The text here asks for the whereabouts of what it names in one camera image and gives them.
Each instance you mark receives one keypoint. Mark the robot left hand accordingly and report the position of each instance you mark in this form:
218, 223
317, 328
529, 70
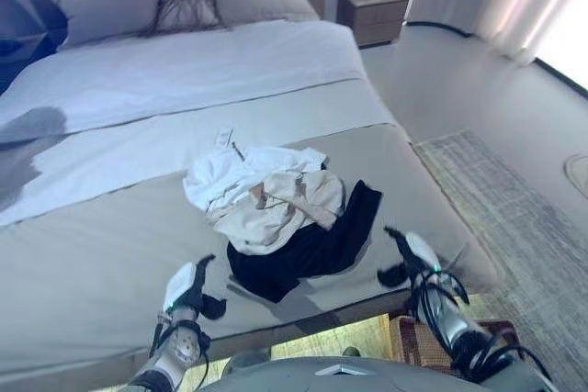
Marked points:
181, 284

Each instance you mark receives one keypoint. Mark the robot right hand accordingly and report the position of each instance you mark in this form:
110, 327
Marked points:
415, 249

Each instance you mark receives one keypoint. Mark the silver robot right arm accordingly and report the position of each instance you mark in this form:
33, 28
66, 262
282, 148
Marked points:
459, 318

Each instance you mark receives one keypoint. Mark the brown wicker basket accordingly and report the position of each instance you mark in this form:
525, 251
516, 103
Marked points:
427, 346

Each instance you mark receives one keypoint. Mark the large bed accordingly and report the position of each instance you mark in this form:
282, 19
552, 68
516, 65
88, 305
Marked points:
193, 135

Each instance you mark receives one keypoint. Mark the grey woven rug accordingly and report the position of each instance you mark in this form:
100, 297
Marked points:
510, 227

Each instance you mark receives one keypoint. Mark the black garment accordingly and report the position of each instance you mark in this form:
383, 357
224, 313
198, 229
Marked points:
303, 249

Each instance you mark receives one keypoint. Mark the white jacket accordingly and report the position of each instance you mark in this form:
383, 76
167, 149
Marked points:
229, 171

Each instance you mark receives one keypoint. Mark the beige garment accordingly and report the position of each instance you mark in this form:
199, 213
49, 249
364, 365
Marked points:
285, 208

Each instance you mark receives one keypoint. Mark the grey robot torso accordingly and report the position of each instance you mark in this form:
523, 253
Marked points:
358, 376

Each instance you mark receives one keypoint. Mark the round beige floor object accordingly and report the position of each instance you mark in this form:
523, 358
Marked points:
577, 171

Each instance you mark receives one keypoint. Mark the wooden nightstand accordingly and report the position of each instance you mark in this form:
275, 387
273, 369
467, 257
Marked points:
372, 15

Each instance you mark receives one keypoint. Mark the patterned decorative pillow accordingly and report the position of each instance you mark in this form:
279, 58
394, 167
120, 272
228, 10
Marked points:
186, 8

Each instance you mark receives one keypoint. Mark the plain grey pillow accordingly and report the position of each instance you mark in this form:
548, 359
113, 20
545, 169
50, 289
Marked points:
108, 8

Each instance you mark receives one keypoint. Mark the plain beige pillow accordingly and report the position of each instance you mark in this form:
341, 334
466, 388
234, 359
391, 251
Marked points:
264, 2

